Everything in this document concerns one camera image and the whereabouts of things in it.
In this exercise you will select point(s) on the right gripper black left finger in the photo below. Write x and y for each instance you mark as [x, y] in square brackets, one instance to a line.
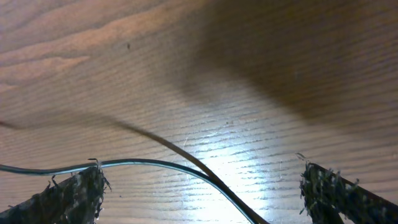
[77, 199]

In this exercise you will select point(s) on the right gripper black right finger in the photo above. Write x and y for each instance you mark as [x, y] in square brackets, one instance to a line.
[327, 195]

